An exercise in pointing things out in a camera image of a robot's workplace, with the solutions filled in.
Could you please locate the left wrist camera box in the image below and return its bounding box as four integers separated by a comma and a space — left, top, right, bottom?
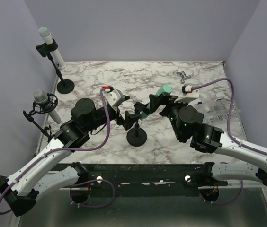
103, 87, 123, 107

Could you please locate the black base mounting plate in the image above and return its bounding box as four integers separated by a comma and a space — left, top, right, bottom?
70, 162, 227, 202

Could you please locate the black round-base microphone stand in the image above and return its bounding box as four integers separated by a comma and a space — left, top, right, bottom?
126, 119, 147, 147

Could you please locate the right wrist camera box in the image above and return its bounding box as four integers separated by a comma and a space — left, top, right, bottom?
174, 84, 199, 103

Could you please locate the silver metal faucet part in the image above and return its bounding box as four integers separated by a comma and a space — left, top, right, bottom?
177, 71, 192, 84

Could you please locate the clear plastic screw box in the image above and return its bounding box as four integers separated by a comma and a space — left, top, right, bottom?
193, 99, 230, 125

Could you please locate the mint green microphone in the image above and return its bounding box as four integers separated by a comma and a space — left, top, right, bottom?
140, 85, 172, 120

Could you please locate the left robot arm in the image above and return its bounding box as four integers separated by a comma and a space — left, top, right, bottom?
0, 90, 139, 217

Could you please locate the aluminium rail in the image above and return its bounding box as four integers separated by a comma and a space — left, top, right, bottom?
38, 168, 88, 190

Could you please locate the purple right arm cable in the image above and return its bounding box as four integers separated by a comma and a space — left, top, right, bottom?
187, 78, 267, 206

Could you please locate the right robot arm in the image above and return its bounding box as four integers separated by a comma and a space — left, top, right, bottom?
134, 92, 267, 187

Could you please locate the white microphone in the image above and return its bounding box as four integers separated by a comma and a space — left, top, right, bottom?
38, 27, 65, 67

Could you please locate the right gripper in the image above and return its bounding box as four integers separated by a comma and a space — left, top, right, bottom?
150, 91, 192, 140

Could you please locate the black shock-mount tripod stand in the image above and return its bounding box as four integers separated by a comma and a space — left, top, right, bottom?
23, 93, 58, 142

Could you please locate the black left-corner microphone stand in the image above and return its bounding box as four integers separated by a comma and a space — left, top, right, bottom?
36, 43, 75, 94

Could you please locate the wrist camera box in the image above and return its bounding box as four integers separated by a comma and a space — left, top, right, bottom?
174, 84, 199, 103
103, 87, 123, 107

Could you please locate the grey silver microphone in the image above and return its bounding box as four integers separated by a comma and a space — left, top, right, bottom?
33, 89, 62, 124

